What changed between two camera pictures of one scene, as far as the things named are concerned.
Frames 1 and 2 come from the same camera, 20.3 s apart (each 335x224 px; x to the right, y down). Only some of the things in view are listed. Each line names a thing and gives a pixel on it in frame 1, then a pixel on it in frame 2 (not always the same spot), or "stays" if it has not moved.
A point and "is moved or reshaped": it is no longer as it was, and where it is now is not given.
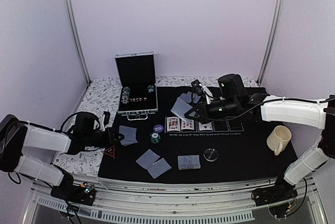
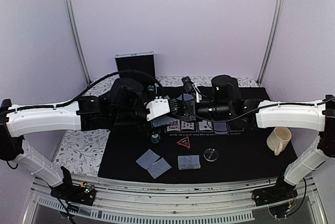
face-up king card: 172,124 stays
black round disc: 211,154 stays
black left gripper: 110,138 to 145,129
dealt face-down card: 180,108 is moved or reshaped
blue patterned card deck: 130,134 to 163,121
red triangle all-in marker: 111,151 to 185,142
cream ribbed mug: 278,139 stays
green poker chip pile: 155,137 stays
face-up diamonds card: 188,124 stays
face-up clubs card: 208,126 stays
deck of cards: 188,161 stays
